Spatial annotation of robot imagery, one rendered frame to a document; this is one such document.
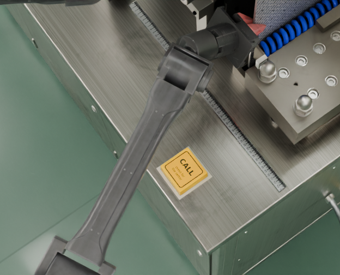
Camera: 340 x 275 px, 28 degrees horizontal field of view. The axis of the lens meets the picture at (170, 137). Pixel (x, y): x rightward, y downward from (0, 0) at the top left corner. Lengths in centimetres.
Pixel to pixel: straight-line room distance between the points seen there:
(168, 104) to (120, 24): 48
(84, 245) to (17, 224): 132
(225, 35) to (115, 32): 39
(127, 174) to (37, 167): 136
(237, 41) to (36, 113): 137
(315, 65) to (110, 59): 45
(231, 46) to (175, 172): 30
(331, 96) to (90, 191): 122
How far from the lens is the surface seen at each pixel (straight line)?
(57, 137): 242
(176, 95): 109
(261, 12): 125
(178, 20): 152
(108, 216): 105
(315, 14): 138
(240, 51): 123
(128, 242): 228
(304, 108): 127
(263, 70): 129
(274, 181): 138
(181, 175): 135
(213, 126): 141
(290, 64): 133
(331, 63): 135
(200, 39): 116
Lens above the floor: 221
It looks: 69 degrees down
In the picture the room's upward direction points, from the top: 9 degrees counter-clockwise
